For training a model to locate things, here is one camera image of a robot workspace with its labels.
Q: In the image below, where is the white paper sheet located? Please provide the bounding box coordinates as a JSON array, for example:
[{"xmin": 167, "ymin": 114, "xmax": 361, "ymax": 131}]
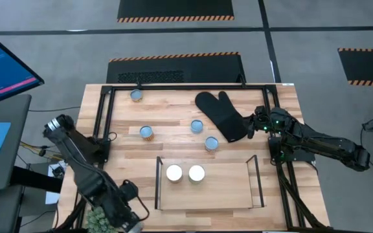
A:
[{"xmin": 45, "ymin": 161, "xmax": 67, "ymax": 205}]

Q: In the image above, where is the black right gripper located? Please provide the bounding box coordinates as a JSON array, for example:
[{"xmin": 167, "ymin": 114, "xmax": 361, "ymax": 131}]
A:
[{"xmin": 245, "ymin": 105, "xmax": 275, "ymax": 140}]

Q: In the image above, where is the light blue can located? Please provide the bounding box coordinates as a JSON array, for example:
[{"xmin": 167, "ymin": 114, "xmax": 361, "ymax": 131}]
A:
[{"xmin": 190, "ymin": 119, "xmax": 205, "ymax": 135}]

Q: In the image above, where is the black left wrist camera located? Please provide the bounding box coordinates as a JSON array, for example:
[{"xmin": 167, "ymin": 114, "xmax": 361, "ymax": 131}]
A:
[{"xmin": 119, "ymin": 180, "xmax": 139, "ymax": 201}]

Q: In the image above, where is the orange mushrooms can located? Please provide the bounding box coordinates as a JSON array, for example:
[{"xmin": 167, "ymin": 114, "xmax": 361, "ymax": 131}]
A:
[{"xmin": 130, "ymin": 89, "xmax": 144, "ymax": 104}]

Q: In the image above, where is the black oven mitt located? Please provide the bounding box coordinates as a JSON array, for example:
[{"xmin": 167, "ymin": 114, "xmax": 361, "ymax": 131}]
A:
[{"xmin": 194, "ymin": 91, "xmax": 249, "ymax": 144}]

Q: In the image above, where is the yellow cable bundle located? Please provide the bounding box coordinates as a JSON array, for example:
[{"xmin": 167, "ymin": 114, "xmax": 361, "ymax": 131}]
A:
[{"xmin": 19, "ymin": 140, "xmax": 63, "ymax": 162}]

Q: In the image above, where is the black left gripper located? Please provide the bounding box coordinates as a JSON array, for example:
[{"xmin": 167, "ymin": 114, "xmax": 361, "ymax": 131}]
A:
[{"xmin": 107, "ymin": 199, "xmax": 144, "ymax": 233}]

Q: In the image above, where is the red labelled can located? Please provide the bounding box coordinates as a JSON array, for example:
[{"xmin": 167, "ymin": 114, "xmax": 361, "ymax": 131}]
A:
[{"xmin": 165, "ymin": 164, "xmax": 184, "ymax": 184}]

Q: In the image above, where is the black metal table frame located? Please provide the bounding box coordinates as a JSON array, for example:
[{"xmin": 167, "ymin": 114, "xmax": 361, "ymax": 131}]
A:
[{"xmin": 92, "ymin": 83, "xmax": 332, "ymax": 233}]

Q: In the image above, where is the grey laptop with blue screen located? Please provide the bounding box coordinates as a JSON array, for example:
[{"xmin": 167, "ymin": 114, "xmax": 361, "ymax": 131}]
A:
[{"xmin": 0, "ymin": 93, "xmax": 32, "ymax": 195}]

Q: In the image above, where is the green potted plant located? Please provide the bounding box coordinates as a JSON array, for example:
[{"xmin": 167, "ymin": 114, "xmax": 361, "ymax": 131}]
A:
[{"xmin": 85, "ymin": 206, "xmax": 118, "ymax": 233}]

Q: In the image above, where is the wooden shelf with black frame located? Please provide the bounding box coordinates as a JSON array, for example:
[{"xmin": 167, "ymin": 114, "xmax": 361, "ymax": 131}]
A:
[{"xmin": 154, "ymin": 154, "xmax": 266, "ymax": 211}]

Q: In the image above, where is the orange bean-pattern box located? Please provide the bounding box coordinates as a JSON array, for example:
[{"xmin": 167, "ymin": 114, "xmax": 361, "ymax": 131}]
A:
[{"xmin": 139, "ymin": 125, "xmax": 155, "ymax": 142}]

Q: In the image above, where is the black support beam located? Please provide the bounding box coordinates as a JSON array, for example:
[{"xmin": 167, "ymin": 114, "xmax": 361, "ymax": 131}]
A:
[{"xmin": 10, "ymin": 166, "xmax": 63, "ymax": 194}]

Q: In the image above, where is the black mat with striped edge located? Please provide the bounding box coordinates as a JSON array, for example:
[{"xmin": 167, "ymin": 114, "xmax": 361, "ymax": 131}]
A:
[
  {"xmin": 337, "ymin": 47, "xmax": 373, "ymax": 87},
  {"xmin": 117, "ymin": 0, "xmax": 235, "ymax": 23},
  {"xmin": 106, "ymin": 51, "xmax": 247, "ymax": 85}
]

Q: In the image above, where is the pink green peas can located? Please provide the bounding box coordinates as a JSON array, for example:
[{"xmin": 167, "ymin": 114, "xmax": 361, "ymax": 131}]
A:
[{"xmin": 204, "ymin": 136, "xmax": 220, "ymax": 152}]

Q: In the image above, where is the blue and yellow can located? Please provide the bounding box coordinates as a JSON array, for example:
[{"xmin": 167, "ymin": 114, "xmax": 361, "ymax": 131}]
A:
[{"xmin": 188, "ymin": 164, "xmax": 206, "ymax": 185}]

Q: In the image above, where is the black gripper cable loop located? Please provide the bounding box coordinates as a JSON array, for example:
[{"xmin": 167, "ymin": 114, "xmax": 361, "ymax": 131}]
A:
[{"xmin": 136, "ymin": 193, "xmax": 151, "ymax": 223}]

